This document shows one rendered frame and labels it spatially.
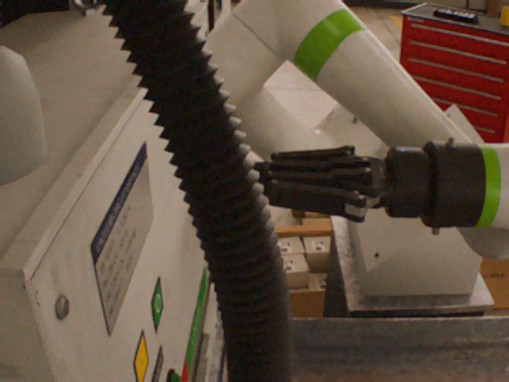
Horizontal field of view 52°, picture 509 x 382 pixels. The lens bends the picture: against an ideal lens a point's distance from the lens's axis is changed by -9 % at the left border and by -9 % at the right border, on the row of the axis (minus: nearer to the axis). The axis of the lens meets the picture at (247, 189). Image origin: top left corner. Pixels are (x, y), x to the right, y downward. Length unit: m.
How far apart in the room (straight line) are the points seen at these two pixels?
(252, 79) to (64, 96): 0.48
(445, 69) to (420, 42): 0.21
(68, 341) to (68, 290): 0.02
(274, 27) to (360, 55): 0.13
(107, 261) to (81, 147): 0.06
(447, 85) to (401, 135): 2.46
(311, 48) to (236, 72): 0.11
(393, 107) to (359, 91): 0.05
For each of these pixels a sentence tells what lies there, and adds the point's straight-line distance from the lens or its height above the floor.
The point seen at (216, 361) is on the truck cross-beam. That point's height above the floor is 0.92.
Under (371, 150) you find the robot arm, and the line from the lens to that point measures 1.15.
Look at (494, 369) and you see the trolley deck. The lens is 0.97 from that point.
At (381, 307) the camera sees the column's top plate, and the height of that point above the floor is 0.75.
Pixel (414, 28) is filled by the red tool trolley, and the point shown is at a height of 0.86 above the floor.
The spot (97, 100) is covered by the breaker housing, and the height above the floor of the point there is 1.39.
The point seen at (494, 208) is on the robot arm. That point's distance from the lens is 0.60.
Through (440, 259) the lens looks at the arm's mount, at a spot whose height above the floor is 0.84.
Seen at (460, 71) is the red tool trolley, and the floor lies 0.67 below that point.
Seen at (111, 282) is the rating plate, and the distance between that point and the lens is 0.30.
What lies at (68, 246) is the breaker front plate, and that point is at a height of 1.38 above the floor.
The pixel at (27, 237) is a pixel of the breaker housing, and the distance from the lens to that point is 0.22.
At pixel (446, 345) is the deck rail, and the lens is 0.97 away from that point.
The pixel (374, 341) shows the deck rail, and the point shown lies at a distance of 0.93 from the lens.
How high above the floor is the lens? 1.51
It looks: 29 degrees down
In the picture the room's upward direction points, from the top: straight up
